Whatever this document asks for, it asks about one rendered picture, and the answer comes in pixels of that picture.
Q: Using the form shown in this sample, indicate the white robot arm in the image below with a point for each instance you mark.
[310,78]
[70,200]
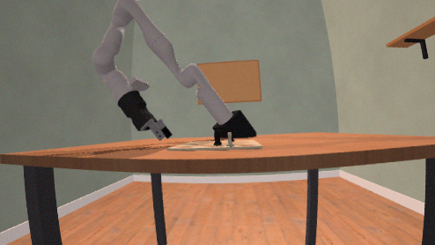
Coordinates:
[103,57]

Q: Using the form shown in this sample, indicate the brown and cream chessboard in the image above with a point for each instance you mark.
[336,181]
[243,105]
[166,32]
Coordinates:
[209,146]

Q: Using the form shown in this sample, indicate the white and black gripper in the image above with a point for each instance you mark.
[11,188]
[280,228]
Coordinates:
[126,94]

